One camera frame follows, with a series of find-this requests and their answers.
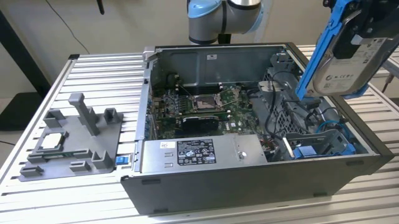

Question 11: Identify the dark slanted post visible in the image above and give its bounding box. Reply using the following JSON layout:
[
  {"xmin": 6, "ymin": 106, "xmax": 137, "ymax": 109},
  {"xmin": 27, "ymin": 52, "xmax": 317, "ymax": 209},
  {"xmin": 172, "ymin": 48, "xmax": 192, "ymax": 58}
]
[{"xmin": 0, "ymin": 9, "xmax": 51, "ymax": 88}]

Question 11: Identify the hanging plug cable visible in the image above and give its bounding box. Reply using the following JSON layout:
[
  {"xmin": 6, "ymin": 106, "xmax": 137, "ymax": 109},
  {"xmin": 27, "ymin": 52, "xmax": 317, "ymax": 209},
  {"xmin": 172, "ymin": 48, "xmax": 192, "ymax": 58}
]
[{"xmin": 381, "ymin": 74, "xmax": 392, "ymax": 93}]

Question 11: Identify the silver power supply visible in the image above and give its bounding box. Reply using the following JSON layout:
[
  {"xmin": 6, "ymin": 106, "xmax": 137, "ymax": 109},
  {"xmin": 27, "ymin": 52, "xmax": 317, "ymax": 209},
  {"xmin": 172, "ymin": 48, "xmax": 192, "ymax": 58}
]
[{"xmin": 139, "ymin": 134, "xmax": 268, "ymax": 174}]

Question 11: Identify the blue wire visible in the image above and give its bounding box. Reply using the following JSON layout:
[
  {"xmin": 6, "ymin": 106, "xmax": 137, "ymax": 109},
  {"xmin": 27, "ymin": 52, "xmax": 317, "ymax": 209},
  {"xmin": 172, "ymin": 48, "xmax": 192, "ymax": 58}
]
[{"xmin": 317, "ymin": 118, "xmax": 348, "ymax": 143}]

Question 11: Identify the hard disk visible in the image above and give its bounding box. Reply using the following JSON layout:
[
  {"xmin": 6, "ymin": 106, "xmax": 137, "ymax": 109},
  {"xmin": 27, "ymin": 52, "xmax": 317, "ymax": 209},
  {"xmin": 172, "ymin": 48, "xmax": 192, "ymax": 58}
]
[{"xmin": 294, "ymin": 0, "xmax": 399, "ymax": 101}]

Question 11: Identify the thin black wall cable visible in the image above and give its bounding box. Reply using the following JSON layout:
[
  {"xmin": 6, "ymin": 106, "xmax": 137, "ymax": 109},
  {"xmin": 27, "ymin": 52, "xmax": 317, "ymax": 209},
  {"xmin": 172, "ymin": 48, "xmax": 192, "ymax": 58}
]
[{"xmin": 45, "ymin": 0, "xmax": 90, "ymax": 55}]

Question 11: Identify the CPU socket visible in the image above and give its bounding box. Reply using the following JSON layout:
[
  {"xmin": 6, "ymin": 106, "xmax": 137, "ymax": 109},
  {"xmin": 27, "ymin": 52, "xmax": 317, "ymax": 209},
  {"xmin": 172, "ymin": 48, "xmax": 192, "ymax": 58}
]
[{"xmin": 190, "ymin": 94, "xmax": 224, "ymax": 112}]

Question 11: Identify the grey disk bay cage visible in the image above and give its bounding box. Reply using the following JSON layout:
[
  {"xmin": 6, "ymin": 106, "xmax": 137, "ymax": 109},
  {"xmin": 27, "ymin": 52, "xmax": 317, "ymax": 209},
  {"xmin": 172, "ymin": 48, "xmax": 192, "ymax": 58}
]
[{"xmin": 248, "ymin": 67, "xmax": 356, "ymax": 161}]

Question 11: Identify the green motherboard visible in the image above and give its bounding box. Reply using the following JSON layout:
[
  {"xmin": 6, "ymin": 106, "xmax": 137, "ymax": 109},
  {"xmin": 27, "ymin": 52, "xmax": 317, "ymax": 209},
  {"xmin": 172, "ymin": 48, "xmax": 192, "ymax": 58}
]
[{"xmin": 149, "ymin": 73, "xmax": 268, "ymax": 140}]

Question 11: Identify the black graphics card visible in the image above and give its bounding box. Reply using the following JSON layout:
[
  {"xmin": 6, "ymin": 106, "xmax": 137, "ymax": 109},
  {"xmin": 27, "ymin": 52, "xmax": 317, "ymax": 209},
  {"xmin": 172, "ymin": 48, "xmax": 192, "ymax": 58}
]
[{"xmin": 174, "ymin": 115, "xmax": 225, "ymax": 139}]

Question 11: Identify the blue carrier in case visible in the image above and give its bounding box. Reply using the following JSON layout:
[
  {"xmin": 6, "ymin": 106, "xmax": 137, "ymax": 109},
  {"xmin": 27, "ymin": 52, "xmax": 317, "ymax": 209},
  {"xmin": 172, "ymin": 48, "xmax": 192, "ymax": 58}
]
[{"xmin": 292, "ymin": 144, "xmax": 356, "ymax": 161}]

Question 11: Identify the silver CPU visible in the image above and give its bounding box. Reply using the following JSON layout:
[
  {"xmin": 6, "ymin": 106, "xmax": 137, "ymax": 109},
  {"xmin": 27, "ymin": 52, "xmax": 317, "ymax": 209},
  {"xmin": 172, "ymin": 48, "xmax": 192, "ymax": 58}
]
[{"xmin": 38, "ymin": 133, "xmax": 66, "ymax": 150}]

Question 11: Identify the black PC case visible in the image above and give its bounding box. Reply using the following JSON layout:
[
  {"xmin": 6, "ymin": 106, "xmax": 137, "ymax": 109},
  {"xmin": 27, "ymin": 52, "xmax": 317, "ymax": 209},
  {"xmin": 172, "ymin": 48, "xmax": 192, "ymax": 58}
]
[{"xmin": 119, "ymin": 42, "xmax": 394, "ymax": 215}]

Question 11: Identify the metal socket cover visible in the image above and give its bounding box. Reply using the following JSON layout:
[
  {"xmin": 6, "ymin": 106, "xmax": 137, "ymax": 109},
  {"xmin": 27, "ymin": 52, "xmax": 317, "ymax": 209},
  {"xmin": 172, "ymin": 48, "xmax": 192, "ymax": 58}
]
[{"xmin": 217, "ymin": 89, "xmax": 242, "ymax": 106}]

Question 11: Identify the silver metal bracket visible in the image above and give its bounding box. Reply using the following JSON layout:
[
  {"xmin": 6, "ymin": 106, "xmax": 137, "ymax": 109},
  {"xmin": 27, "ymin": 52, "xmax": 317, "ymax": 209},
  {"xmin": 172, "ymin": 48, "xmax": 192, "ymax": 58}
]
[{"xmin": 257, "ymin": 81, "xmax": 281, "ymax": 92}]

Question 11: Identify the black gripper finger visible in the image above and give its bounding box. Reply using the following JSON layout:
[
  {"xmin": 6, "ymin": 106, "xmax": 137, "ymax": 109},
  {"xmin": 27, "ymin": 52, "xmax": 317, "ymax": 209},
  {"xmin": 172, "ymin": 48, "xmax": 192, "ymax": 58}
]
[{"xmin": 333, "ymin": 29, "xmax": 364, "ymax": 59}]

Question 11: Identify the RAM slot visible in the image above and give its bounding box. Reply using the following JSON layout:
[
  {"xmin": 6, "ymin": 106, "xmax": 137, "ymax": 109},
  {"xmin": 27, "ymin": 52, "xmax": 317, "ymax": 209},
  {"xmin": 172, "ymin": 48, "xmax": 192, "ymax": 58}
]
[
  {"xmin": 180, "ymin": 112, "xmax": 229, "ymax": 118},
  {"xmin": 180, "ymin": 85, "xmax": 218, "ymax": 93}
]

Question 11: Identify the metal slat side table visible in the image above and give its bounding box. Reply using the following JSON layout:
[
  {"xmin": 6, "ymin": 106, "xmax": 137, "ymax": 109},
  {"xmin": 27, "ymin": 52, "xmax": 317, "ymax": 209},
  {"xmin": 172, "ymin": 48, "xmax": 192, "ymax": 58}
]
[{"xmin": 380, "ymin": 46, "xmax": 399, "ymax": 78}]

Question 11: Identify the long black wire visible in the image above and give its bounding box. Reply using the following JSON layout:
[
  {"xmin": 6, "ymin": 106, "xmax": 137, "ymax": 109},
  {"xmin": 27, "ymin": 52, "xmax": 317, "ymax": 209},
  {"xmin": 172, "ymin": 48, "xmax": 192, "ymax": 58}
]
[{"xmin": 264, "ymin": 72, "xmax": 293, "ymax": 140}]

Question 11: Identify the grey parts rack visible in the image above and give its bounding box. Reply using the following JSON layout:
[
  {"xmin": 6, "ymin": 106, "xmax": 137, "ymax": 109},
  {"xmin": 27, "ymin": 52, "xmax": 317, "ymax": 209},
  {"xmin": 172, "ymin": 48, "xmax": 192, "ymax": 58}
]
[{"xmin": 17, "ymin": 92, "xmax": 123, "ymax": 182}]

